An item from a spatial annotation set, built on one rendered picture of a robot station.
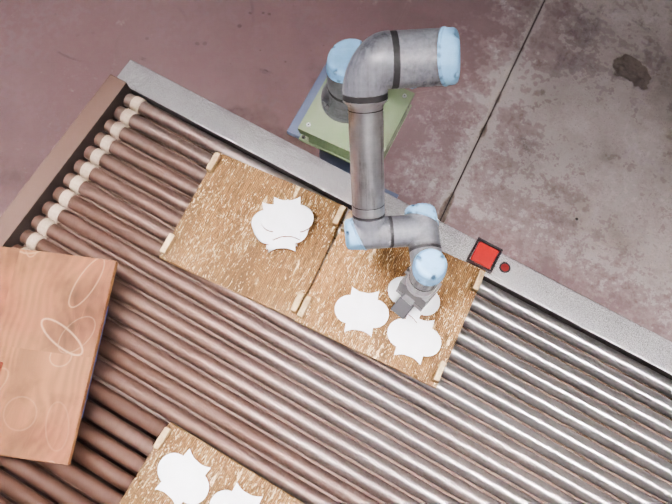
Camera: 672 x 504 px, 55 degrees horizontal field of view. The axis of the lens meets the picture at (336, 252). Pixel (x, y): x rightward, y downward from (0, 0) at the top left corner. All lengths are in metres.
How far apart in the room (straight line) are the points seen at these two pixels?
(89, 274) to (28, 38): 1.95
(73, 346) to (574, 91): 2.46
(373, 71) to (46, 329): 1.01
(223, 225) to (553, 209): 1.64
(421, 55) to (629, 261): 1.88
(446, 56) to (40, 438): 1.26
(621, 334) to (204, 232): 1.17
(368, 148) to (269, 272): 0.53
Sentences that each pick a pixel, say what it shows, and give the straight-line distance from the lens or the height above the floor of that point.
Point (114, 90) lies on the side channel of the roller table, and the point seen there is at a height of 0.95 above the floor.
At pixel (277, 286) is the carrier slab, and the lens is 1.75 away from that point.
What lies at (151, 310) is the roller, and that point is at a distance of 1.81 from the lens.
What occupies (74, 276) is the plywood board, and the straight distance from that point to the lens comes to 1.77.
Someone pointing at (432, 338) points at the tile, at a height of 0.94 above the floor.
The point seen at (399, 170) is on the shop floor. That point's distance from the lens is 2.91.
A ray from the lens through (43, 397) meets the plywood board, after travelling 1.74.
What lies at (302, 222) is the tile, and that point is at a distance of 1.76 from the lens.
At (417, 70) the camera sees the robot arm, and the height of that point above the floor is 1.51.
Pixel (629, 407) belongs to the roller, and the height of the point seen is 0.92.
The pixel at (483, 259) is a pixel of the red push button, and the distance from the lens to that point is 1.83.
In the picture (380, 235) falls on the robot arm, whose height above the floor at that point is 1.24.
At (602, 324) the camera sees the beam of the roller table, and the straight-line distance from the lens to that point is 1.90.
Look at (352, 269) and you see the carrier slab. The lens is 1.76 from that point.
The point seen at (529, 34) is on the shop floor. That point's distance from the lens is 3.39.
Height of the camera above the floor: 2.63
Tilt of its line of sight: 73 degrees down
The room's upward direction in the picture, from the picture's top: 2 degrees clockwise
